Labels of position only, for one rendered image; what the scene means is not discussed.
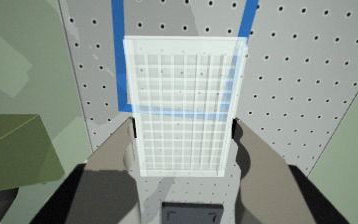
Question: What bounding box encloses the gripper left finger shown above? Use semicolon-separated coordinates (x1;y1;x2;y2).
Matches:
29;116;141;224

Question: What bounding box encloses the blue tape outline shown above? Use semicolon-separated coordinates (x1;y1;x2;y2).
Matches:
111;0;259;112

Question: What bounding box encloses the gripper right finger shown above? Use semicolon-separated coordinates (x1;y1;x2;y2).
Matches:
231;117;350;224

